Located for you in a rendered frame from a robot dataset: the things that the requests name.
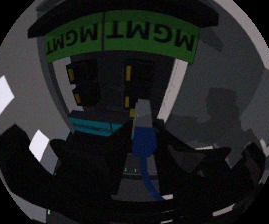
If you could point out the blue cable with plug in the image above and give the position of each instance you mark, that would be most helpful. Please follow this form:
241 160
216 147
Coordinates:
144 141

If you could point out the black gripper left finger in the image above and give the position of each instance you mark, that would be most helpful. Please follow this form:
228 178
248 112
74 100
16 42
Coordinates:
107 157

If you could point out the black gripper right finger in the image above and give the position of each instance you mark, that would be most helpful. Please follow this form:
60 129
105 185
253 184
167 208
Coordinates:
176 161

